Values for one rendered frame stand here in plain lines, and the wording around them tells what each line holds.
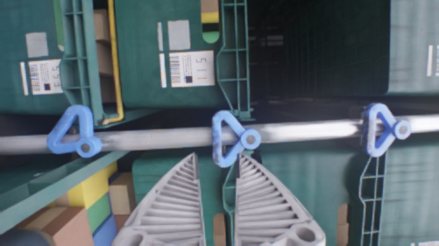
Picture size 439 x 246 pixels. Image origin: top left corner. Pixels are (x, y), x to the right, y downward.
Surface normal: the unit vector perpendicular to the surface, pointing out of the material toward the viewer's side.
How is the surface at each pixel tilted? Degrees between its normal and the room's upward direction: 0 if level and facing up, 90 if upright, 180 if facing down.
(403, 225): 92
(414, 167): 91
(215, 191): 94
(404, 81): 94
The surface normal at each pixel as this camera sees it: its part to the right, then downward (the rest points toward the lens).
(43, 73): -0.05, 0.10
